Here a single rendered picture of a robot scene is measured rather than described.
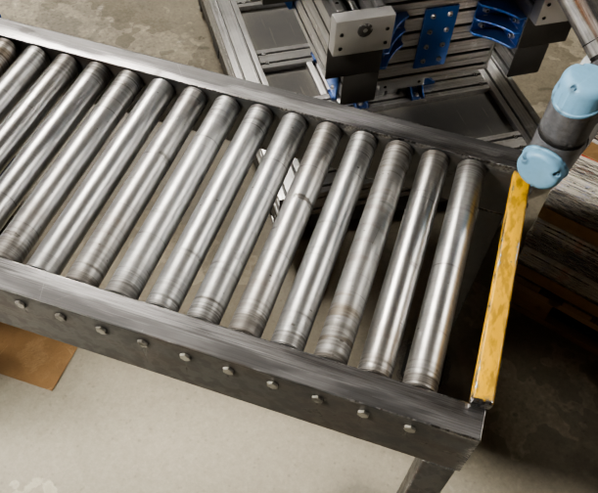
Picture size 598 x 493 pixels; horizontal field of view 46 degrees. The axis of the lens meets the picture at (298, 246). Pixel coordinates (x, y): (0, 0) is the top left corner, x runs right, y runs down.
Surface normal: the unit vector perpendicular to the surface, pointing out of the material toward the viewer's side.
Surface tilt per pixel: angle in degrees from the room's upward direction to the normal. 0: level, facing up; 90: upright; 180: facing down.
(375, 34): 90
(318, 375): 0
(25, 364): 0
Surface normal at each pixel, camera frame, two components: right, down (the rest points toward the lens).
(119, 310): 0.04, -0.59
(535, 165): -0.61, 0.62
